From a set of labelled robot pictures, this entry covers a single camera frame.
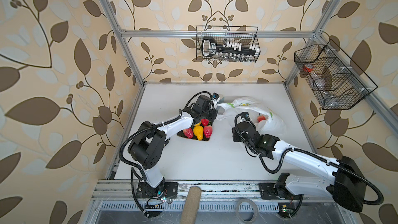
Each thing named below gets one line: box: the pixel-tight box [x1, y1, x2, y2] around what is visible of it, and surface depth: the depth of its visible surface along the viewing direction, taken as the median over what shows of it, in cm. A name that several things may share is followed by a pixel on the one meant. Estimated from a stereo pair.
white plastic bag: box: [215, 96, 286, 136], surface depth 80 cm
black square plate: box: [177, 130, 211, 142], surface depth 93 cm
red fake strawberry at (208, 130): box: [203, 124, 213, 139], surface depth 92 cm
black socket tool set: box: [201, 36, 261, 61], surface depth 86 cm
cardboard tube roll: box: [180, 185, 202, 224], surface depth 69 cm
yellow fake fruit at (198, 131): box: [193, 125, 204, 141], surface depth 91 cm
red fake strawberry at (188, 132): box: [182, 127, 194, 139], surface depth 91 cm
